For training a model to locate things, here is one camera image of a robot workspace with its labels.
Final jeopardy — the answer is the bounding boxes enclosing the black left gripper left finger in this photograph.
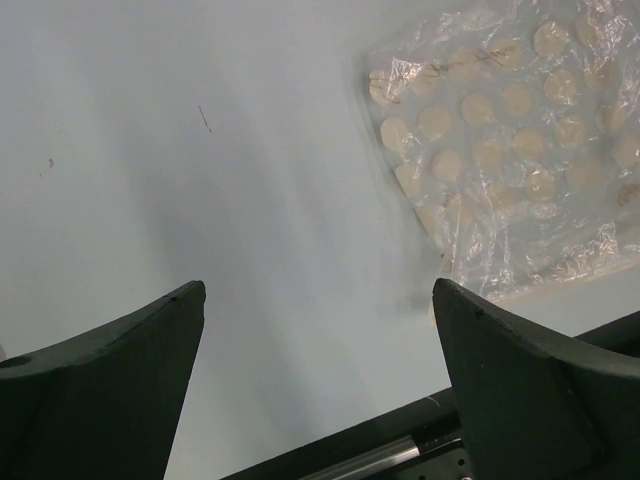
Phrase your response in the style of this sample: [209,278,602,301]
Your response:
[1,281,206,479]

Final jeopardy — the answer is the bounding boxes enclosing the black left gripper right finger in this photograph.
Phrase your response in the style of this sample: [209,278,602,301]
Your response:
[433,279,639,479]

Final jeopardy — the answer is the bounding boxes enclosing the clear polka-dot zip bag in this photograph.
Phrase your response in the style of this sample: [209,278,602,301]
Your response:
[363,1,639,302]

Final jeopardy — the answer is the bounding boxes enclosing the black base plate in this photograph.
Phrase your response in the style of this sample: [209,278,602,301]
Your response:
[240,314,639,479]

